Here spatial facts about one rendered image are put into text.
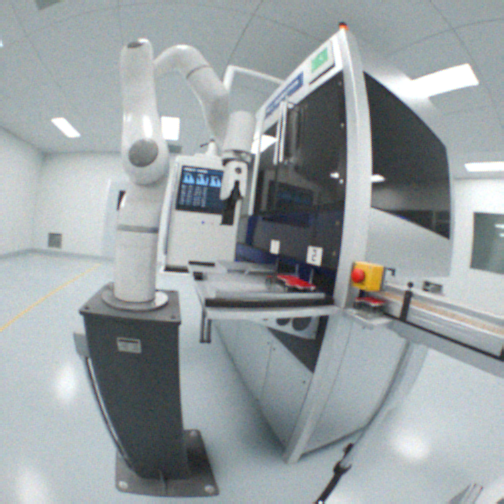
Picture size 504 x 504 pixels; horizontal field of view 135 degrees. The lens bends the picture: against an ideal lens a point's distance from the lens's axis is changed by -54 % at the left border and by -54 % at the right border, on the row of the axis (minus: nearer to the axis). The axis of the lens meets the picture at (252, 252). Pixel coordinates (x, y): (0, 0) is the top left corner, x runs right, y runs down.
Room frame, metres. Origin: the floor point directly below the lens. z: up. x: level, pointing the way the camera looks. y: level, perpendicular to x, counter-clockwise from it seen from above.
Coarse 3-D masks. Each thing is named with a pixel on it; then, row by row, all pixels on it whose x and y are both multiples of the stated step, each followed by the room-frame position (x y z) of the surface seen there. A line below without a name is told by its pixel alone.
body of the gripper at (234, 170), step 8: (232, 160) 0.57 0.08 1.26; (232, 168) 0.56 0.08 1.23; (240, 168) 0.58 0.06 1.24; (224, 176) 0.60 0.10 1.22; (232, 176) 0.56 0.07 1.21; (240, 176) 0.57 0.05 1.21; (224, 184) 0.59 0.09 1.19; (232, 184) 0.56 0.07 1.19; (240, 184) 0.57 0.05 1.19; (224, 192) 0.59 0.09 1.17; (240, 192) 0.57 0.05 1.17
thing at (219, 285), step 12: (204, 276) 0.75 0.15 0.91; (216, 276) 0.81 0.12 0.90; (228, 276) 0.82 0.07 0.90; (240, 276) 0.84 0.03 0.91; (252, 276) 0.85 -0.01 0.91; (264, 276) 0.87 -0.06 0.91; (276, 276) 0.89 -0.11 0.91; (216, 288) 0.71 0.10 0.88; (228, 288) 0.73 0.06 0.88; (240, 288) 0.75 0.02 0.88; (252, 288) 0.77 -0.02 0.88; (264, 288) 0.79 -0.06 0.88; (276, 288) 0.81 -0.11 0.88
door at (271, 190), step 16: (288, 112) 1.14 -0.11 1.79; (272, 128) 1.34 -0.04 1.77; (288, 128) 1.12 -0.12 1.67; (272, 144) 1.32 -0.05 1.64; (288, 144) 1.11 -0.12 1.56; (272, 160) 1.29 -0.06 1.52; (288, 160) 1.09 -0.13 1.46; (272, 176) 1.27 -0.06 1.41; (256, 192) 1.49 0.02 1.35; (272, 192) 1.24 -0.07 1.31; (272, 208) 1.22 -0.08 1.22
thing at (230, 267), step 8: (216, 264) 1.12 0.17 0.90; (224, 264) 1.16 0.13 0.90; (232, 264) 1.18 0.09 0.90; (240, 264) 1.19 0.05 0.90; (248, 264) 1.21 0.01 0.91; (256, 264) 1.22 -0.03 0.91; (264, 264) 1.24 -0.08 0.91; (224, 272) 0.94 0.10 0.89; (232, 272) 0.91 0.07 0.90; (240, 272) 0.92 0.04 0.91; (256, 272) 0.95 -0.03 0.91; (264, 272) 0.96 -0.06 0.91; (272, 272) 0.97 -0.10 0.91
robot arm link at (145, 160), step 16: (128, 48) 0.37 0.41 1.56; (144, 48) 0.40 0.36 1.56; (128, 64) 0.41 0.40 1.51; (144, 64) 0.43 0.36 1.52; (128, 80) 0.44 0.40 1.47; (144, 80) 0.46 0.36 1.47; (128, 96) 0.45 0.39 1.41; (144, 96) 0.47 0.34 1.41; (128, 112) 0.46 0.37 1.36; (144, 112) 0.46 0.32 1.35; (128, 128) 0.44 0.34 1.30; (144, 128) 0.44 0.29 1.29; (160, 128) 0.47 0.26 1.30; (128, 144) 0.42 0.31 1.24; (144, 144) 0.43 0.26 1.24; (160, 144) 0.45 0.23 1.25; (128, 160) 0.42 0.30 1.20; (144, 160) 0.43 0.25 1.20; (160, 160) 0.45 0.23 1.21; (128, 176) 0.47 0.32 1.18; (144, 176) 0.45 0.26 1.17; (160, 176) 0.51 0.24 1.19
